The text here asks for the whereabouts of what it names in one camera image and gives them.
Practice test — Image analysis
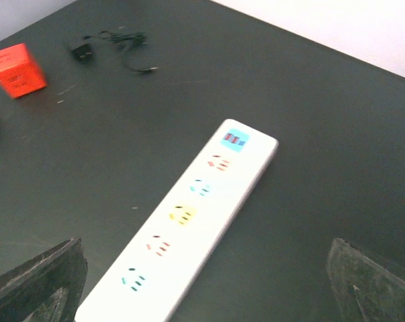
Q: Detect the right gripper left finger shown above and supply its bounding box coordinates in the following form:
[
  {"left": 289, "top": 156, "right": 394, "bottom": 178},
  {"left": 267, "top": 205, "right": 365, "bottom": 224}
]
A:
[{"left": 0, "top": 237, "right": 88, "bottom": 321}]

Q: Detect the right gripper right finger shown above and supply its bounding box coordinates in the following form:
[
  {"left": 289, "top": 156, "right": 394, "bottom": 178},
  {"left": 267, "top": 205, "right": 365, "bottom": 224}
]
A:
[{"left": 326, "top": 238, "right": 405, "bottom": 321}]

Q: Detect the white power strip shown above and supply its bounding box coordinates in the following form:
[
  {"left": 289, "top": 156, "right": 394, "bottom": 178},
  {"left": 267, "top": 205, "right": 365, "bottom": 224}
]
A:
[{"left": 75, "top": 119, "right": 279, "bottom": 321}]

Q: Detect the red cube plug adapter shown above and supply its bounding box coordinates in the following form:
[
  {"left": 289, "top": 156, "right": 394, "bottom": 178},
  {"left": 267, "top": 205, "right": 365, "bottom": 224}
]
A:
[{"left": 0, "top": 43, "right": 47, "bottom": 99}]

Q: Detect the black plug with thin cable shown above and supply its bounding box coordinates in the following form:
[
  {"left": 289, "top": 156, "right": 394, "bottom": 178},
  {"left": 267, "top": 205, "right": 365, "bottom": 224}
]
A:
[{"left": 66, "top": 30, "right": 159, "bottom": 75}]

